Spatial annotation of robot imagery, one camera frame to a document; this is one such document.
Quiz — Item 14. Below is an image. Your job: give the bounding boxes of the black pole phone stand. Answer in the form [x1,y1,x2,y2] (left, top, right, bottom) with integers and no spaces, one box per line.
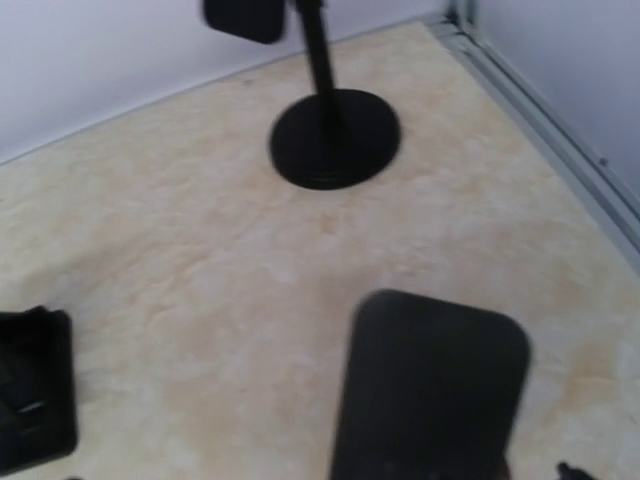
[269,1,401,191]

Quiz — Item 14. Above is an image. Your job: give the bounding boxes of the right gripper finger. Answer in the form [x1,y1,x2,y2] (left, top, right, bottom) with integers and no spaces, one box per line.
[556,462,595,480]

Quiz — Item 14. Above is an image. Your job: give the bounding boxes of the black folding phone stand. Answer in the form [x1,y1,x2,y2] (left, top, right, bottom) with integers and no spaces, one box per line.
[1,306,78,476]

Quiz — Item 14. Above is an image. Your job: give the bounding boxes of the right aluminium frame post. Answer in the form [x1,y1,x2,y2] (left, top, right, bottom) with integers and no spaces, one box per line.
[421,1,639,270]

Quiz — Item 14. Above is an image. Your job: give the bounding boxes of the blue-edged black smartphone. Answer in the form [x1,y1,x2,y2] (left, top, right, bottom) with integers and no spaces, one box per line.
[330,290,531,479]

